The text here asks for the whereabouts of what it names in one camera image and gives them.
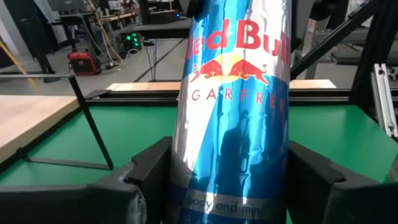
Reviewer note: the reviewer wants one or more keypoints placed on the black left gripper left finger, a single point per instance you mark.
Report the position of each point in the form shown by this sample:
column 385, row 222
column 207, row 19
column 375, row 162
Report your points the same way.
column 62, row 205

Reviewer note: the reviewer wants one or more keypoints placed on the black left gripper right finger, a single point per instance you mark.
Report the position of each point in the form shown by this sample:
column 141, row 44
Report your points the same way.
column 342, row 202

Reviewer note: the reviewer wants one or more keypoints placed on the silver blue Red Bull can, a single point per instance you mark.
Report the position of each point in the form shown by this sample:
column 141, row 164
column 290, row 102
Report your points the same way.
column 230, row 124

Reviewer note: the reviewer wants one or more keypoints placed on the wooden shelf with black legs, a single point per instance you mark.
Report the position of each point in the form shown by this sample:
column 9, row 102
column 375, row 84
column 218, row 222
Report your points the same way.
column 31, row 118

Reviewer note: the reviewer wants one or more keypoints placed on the green table mat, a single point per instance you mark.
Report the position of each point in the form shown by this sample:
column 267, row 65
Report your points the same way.
column 133, row 133

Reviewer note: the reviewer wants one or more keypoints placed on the silver aluminium extrusion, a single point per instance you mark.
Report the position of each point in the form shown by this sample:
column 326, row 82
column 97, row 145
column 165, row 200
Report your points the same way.
column 385, row 102

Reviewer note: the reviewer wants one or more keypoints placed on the red black machine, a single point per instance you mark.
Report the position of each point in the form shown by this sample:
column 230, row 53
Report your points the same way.
column 84, row 63

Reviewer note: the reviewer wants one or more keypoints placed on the black box with green lights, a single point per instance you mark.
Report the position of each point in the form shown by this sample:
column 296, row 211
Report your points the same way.
column 132, row 40

